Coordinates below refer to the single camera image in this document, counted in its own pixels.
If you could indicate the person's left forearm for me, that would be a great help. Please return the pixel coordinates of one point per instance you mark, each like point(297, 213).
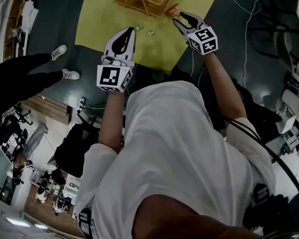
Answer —
point(110, 123)

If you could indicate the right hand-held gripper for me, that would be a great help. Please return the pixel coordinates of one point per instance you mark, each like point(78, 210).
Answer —
point(204, 40)

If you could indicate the orange candy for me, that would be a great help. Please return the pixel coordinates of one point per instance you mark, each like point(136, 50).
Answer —
point(175, 10)

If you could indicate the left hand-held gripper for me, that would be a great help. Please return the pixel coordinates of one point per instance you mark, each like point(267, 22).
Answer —
point(109, 77)

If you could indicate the black chair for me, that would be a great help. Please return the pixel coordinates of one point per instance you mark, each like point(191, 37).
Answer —
point(74, 148)

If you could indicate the person's neck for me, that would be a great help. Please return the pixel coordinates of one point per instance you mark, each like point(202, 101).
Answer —
point(169, 208)

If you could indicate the wooden slatted panel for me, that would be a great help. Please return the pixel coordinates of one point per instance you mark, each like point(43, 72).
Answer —
point(49, 108)

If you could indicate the white power strip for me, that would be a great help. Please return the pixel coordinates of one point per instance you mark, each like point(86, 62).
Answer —
point(82, 103)

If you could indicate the person's white shirt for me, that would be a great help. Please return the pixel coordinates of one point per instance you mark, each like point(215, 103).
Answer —
point(169, 146)

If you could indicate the black backpack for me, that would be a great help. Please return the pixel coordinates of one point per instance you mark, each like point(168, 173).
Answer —
point(274, 213)

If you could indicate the person's right forearm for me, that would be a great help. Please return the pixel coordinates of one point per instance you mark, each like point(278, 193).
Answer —
point(224, 88)

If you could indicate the small clear candy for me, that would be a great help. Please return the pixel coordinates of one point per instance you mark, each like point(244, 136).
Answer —
point(151, 33)

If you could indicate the brown cardboard stack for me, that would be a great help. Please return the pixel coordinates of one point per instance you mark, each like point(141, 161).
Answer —
point(15, 14)

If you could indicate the green candy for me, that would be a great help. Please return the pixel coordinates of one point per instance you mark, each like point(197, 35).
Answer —
point(139, 27)

